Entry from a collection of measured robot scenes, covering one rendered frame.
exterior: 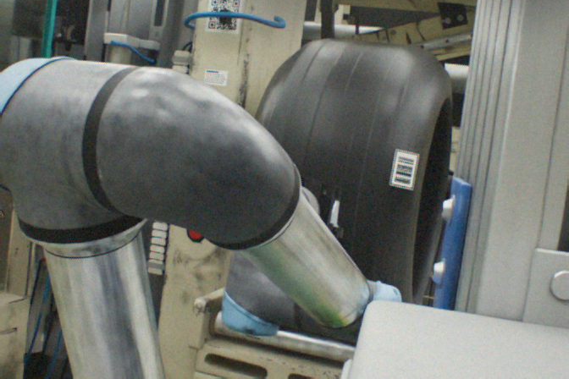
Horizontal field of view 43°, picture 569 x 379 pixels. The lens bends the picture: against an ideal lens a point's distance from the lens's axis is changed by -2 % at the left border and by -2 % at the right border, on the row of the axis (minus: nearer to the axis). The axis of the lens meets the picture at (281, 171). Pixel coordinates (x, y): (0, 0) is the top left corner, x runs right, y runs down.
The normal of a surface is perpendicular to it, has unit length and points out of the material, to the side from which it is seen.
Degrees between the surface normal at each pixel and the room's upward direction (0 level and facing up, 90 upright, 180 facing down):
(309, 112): 63
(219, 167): 88
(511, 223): 90
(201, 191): 110
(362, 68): 40
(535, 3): 90
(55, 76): 48
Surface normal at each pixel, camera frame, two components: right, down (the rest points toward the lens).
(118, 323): 0.47, 0.33
